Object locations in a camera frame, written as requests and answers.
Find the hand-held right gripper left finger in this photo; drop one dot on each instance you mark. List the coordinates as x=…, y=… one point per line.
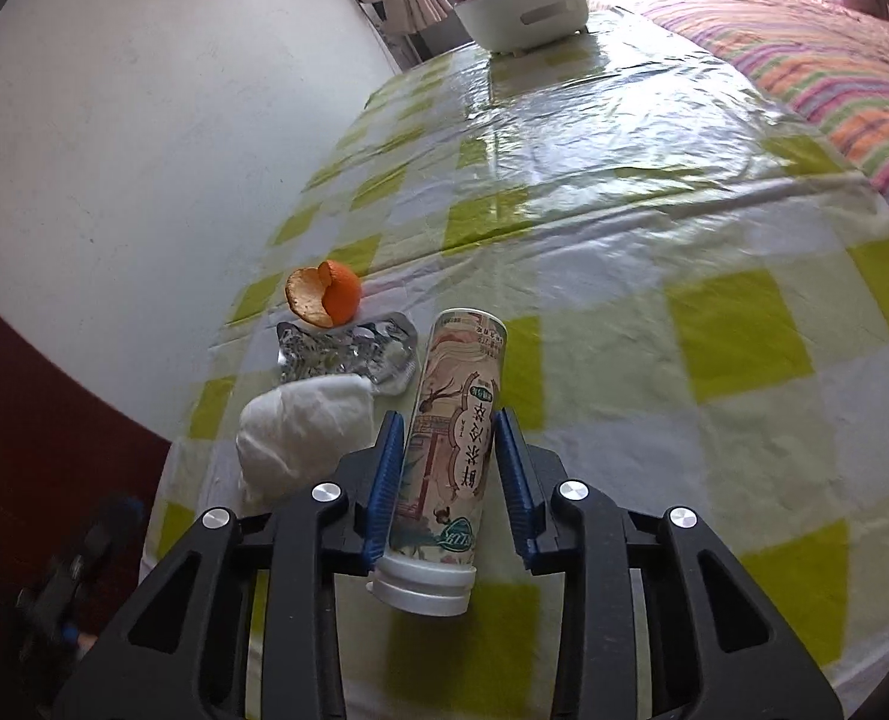
x=383, y=495

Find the striped bed sheet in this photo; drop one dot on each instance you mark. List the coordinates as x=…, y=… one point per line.
x=804, y=67

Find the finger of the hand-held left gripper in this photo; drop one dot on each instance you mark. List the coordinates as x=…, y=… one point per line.
x=107, y=536

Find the silver blister pack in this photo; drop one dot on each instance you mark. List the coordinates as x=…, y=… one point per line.
x=339, y=356

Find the printed plastic bottle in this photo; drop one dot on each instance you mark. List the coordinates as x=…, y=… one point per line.
x=444, y=480

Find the white plastic organizer box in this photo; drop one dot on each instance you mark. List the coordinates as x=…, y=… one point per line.
x=523, y=11

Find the orange peel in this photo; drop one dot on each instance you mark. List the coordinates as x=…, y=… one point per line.
x=332, y=296

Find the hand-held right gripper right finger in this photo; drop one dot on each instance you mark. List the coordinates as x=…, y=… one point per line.
x=516, y=495

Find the crumpled white tissue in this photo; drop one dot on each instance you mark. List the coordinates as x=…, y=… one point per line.
x=294, y=435

